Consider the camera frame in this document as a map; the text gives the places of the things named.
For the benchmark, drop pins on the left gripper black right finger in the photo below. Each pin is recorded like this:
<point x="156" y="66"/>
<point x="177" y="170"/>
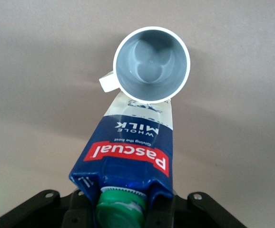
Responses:
<point x="194" y="213"/>

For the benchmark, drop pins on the blue Pascal milk carton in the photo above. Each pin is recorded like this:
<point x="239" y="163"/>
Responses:
<point x="132" y="154"/>

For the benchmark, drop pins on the white mug grey inside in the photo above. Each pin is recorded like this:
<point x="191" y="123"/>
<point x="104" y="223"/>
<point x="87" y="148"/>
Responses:
<point x="151" y="64"/>

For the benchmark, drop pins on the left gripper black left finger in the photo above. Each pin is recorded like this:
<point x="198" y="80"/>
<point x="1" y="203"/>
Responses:
<point x="44" y="211"/>

